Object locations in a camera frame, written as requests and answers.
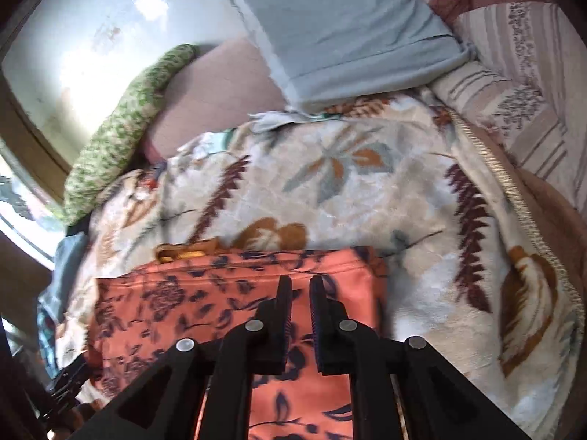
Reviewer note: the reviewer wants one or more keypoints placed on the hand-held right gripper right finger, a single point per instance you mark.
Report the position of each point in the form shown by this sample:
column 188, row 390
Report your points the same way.
column 332, row 339

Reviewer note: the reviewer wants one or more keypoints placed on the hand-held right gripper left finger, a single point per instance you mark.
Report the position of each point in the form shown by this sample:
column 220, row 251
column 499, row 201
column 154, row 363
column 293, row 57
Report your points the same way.
column 270, row 339

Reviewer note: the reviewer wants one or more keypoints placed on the orange floral shirt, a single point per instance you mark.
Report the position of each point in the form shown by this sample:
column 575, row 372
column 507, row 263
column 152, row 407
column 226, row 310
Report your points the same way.
column 183, row 302

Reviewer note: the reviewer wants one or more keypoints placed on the leaf print fleece blanket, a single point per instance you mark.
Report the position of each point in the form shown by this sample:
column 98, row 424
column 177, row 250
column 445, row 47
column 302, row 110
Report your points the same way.
column 367, row 192

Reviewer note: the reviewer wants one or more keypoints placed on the small printed packet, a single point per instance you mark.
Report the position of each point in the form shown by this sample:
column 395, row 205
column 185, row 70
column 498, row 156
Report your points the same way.
column 149, row 178

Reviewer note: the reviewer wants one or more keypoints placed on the blue-grey garment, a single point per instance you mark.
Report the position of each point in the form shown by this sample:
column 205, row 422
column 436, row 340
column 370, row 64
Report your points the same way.
column 69, row 261

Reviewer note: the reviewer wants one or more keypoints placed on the light grey cloth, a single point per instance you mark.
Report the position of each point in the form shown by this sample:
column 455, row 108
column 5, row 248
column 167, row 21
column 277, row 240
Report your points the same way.
column 273, row 121

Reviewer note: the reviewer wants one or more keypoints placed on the teal patterned cloth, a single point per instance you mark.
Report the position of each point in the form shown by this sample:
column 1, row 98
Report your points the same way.
column 46, row 334

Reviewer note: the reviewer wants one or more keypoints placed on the pink pillow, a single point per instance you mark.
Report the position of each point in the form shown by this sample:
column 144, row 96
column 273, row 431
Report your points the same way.
column 215, row 96

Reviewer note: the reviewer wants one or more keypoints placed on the green checked pillow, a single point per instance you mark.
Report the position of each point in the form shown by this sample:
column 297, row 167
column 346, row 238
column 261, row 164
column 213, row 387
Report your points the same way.
column 119, row 133

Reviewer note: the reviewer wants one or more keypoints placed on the grey pillow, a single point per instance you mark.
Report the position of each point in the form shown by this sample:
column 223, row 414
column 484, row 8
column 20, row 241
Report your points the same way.
column 348, row 41

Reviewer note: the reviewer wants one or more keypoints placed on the striped patchwork quilt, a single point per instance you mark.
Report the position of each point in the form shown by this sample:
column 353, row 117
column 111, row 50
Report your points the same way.
column 527, row 101

